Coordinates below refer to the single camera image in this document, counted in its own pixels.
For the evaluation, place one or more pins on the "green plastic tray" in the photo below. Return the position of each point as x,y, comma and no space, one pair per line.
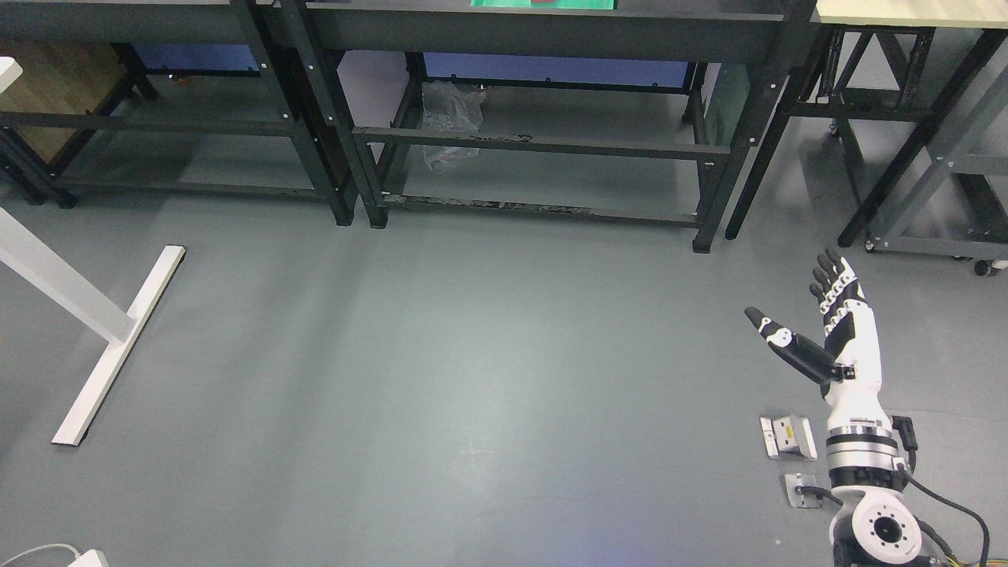
603,5

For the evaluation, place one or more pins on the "silver floor socket plate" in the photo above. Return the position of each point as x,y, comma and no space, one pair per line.
788,437

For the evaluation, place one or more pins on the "small floor outlet plate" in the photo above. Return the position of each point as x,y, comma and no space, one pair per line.
795,489

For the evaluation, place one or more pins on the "clear plastic bag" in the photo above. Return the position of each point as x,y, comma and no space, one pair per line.
449,107

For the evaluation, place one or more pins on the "wood top cart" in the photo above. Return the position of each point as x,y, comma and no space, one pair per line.
868,61

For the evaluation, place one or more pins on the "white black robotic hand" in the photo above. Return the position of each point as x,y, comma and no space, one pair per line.
847,365

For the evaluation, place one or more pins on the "white desk with T-leg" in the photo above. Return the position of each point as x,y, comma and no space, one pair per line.
28,256

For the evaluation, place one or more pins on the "grey metal cart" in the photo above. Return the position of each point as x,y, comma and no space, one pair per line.
955,205

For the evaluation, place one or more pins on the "white power strip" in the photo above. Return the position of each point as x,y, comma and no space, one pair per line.
90,558

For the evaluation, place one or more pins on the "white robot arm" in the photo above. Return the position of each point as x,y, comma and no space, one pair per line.
873,526

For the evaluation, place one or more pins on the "black metal shelf rack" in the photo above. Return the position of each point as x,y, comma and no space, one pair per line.
681,81

